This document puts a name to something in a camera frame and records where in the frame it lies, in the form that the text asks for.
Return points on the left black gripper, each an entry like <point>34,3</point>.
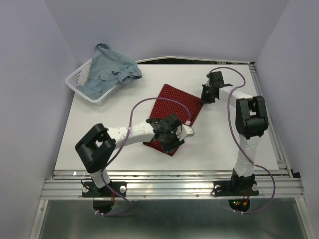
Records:
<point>176,144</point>

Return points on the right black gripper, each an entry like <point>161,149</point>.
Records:
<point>204,99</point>

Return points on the red polka dot skirt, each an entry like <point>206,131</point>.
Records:
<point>172,108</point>

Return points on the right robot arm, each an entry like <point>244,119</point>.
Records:
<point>248,120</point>

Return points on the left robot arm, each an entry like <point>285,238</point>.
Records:
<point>96,147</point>

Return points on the light blue denim skirt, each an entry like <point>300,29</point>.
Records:
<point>108,69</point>

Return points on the white plastic basket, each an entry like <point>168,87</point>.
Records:
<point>79,77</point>

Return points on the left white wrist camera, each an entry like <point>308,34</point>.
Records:
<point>184,131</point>

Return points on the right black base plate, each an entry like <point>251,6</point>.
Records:
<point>226,189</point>

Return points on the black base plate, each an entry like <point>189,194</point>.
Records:
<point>90,190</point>
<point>226,189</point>

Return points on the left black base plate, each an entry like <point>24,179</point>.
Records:
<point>90,190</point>

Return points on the aluminium frame rail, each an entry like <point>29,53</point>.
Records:
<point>171,196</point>

